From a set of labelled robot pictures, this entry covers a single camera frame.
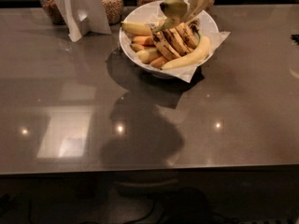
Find spotted brown banana middle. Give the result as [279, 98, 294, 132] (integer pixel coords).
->
[163, 28, 190, 56]

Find orange carrot front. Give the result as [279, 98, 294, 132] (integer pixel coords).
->
[149, 56, 168, 69]

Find long green-yellow banana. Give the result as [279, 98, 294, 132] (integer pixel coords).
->
[152, 0, 188, 33]

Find white ceramic bowl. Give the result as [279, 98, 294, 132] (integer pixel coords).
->
[119, 0, 220, 79]

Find spotted brown banana right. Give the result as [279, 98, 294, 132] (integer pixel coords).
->
[176, 22, 198, 49]

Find white paper bowl liner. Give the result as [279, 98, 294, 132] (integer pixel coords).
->
[119, 10, 231, 84]

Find small yellow banana bottom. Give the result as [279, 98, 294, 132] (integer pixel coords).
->
[136, 49, 162, 64]

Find orange carrot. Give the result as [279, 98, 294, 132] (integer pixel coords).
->
[132, 35, 154, 46]
[131, 43, 150, 52]
[149, 56, 168, 69]

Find glass jar of nuts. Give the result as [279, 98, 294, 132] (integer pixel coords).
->
[39, 0, 65, 25]

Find orange carrot upper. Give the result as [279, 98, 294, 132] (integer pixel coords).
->
[132, 35, 154, 46]

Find yellow banana at left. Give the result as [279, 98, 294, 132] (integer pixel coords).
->
[121, 21, 151, 36]

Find orange carrot lower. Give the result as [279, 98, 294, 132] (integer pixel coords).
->
[131, 43, 150, 52]

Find glass jar of grains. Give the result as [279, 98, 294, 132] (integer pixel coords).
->
[102, 0, 123, 25]

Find spotted brown banana left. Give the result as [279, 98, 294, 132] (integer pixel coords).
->
[152, 32, 180, 61]

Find white folded paper stand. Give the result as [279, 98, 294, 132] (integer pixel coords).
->
[54, 0, 111, 42]

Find yellow banana at right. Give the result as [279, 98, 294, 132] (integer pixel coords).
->
[162, 35, 210, 70]

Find spotted brown banana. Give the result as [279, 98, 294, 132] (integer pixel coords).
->
[163, 28, 190, 56]
[176, 22, 198, 49]
[152, 32, 180, 61]

